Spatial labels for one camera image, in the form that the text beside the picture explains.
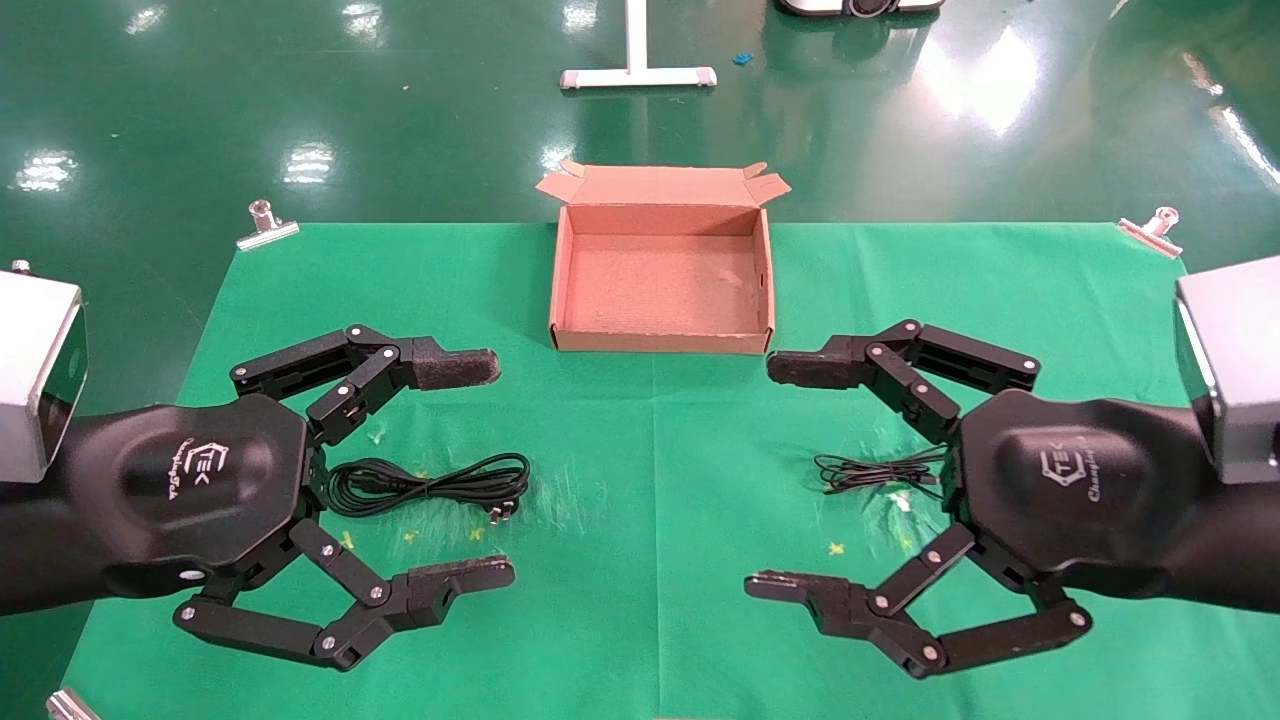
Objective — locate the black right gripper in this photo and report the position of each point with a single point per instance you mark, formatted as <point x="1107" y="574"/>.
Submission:
<point x="1080" y="480"/>

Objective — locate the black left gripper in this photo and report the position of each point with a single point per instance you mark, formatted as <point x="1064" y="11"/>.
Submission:
<point x="190" y="480"/>

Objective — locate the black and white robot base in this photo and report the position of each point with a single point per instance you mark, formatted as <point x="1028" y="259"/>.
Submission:
<point x="860" y="6"/>

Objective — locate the open brown cardboard box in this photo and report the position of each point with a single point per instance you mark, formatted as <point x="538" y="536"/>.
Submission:
<point x="660" y="290"/>

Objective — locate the green table cloth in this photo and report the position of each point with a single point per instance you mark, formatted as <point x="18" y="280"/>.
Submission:
<point x="650" y="600"/>

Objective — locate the silver metal binder clip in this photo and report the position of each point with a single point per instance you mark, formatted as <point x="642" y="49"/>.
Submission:
<point x="70" y="706"/>
<point x="1150" y="235"/>
<point x="268" y="232"/>

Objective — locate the small blue floor scrap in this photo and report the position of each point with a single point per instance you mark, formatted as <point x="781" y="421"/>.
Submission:
<point x="743" y="58"/>

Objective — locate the white T-shaped floor stand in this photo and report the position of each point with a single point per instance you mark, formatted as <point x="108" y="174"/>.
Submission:
<point x="638" y="76"/>

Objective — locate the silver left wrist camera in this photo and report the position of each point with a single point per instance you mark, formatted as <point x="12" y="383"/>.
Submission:
<point x="30" y="370"/>

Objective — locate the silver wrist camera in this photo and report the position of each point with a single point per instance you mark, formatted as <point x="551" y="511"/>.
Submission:
<point x="30" y="370"/>
<point x="1240" y="370"/>

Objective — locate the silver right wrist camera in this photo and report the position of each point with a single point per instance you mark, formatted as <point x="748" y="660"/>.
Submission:
<point x="1240" y="370"/>

